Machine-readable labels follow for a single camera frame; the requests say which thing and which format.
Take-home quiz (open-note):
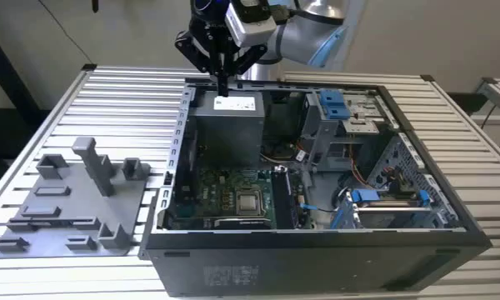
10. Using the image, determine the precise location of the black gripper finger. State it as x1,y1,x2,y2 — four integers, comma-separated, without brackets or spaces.
222,45,269,96
174,30,224,96

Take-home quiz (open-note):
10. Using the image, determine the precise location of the thin black wall wire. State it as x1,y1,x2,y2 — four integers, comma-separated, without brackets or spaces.
36,0,90,66

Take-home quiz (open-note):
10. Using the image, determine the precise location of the multicoloured power wire bundle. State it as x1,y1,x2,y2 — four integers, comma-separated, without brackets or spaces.
258,139,312,165

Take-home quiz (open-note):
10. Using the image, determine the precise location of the RAM stick blue edge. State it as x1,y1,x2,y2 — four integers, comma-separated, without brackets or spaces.
282,170,301,229

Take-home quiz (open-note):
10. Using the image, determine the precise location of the orange data wire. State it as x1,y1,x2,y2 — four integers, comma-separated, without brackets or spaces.
345,142,364,188

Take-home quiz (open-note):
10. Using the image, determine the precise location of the grey plastic parts rack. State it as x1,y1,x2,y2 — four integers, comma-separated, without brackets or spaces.
0,136,153,259

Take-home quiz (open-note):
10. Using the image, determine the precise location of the black chair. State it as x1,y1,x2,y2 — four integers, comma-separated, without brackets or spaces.
445,91,489,118

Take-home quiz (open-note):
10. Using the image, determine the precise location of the black RAM slot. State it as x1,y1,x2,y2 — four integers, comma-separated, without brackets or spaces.
269,171,281,229

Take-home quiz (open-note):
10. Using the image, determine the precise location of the black PC case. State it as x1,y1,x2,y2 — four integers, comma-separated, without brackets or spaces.
137,76,493,298

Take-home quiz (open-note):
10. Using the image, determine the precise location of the metal CPU socket cover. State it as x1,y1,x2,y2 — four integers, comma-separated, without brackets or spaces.
232,186,264,218

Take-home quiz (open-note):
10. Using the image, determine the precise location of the blue-tipped black cable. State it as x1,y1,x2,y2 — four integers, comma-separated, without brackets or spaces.
298,202,342,215

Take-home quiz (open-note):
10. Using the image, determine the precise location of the silver CPU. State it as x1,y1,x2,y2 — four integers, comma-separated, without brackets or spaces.
238,194,261,216

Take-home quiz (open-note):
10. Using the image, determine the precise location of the black graphics card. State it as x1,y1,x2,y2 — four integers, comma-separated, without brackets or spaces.
205,217,277,231

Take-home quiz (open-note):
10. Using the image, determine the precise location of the black case fan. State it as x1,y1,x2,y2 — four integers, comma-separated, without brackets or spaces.
174,123,201,203

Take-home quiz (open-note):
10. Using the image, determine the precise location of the green motherboard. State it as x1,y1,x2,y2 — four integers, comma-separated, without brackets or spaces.
168,167,316,231

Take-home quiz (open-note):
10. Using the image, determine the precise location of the thick black cable loop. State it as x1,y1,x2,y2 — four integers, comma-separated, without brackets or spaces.
332,173,361,204

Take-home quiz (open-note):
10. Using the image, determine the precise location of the grey power supply unit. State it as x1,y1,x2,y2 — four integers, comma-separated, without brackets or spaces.
188,89,268,167

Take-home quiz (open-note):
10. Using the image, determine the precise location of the silver hard disk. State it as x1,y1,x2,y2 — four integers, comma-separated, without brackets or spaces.
356,201,437,231

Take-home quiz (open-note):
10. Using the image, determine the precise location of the brown hanging wire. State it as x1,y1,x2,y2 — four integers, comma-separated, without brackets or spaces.
481,105,496,128

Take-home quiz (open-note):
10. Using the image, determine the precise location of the grey metal drive cage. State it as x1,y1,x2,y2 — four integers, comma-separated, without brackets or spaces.
298,88,398,172

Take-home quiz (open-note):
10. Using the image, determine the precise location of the blue disk carrier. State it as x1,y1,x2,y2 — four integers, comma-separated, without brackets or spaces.
330,188,432,231

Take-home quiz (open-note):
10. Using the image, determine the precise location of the blue plastic drive carrier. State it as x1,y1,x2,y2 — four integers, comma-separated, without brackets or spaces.
317,89,352,122

